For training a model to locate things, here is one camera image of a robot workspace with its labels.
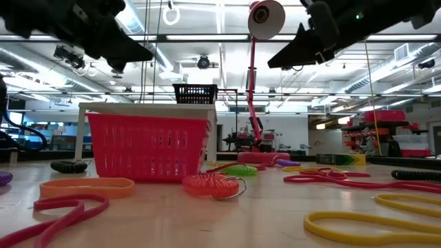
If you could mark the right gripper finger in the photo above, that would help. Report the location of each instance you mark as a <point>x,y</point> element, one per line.
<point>317,34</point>
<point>296,64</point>

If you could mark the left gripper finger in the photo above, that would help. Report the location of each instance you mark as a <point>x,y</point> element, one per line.
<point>103,38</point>
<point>131,60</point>

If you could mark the red plastic basket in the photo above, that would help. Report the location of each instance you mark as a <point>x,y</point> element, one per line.
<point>148,120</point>

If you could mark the black plastic basket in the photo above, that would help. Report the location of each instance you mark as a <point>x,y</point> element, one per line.
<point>194,85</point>

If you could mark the red rubber band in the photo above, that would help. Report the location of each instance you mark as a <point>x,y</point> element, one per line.
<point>69,197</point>
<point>220,168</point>
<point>286,179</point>
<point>358,174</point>
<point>265,167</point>

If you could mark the red desk lamp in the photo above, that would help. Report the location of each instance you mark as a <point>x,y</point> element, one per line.
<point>263,157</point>

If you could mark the dark ceiling disc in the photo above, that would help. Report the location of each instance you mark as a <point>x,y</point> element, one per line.
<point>117,70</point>

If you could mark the white perforated metal riser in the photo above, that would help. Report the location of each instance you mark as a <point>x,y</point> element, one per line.
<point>144,108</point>

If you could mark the ceiling air vent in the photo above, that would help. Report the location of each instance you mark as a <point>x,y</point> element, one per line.
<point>401,52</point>

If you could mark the black ceiling fixture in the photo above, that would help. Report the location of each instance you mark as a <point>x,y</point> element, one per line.
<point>426,64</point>

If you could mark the background robot station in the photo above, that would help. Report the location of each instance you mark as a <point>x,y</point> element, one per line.
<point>241,139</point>

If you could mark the red storage bin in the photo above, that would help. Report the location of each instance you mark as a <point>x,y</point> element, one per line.
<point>415,153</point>
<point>384,116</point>

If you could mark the black storage rack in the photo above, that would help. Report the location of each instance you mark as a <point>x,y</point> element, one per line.
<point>375,125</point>

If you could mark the yellow rubber band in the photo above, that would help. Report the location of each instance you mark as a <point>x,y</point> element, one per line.
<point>307,223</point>
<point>214,164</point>
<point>293,169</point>

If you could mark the yellow green crayon box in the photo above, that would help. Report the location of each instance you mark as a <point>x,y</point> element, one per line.
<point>341,160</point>

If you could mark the blue storage shelving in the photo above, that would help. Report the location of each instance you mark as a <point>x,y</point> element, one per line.
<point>51,137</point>

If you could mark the white storage bins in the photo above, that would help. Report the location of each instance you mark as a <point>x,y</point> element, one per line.
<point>410,142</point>

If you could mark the orange rubber band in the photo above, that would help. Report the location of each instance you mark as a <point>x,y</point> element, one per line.
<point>86,193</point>

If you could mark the black ceiling dome camera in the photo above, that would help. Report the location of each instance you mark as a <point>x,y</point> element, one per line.
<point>203,62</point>

